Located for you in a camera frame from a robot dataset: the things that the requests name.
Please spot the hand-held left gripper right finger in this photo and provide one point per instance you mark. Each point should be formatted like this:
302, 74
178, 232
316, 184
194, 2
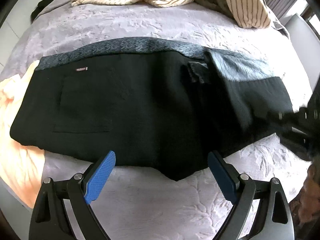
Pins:
223, 178

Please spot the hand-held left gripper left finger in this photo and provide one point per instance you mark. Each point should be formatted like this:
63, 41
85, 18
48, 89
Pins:
100, 177

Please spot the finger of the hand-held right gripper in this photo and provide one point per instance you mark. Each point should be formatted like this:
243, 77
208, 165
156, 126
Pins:
277, 118

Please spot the black pants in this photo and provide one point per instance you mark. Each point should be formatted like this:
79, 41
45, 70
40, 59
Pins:
137, 105

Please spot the lavender textured bedspread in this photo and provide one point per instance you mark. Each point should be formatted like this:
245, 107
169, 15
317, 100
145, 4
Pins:
150, 205

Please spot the brown woven object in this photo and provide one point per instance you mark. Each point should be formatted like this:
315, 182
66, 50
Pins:
311, 195

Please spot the pale yellow garment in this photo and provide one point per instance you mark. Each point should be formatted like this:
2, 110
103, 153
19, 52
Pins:
15, 120

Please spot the blue floral cloth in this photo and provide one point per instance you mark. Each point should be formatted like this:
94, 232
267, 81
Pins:
112, 47

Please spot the dark cloth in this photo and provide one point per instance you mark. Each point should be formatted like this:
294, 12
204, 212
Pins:
45, 3

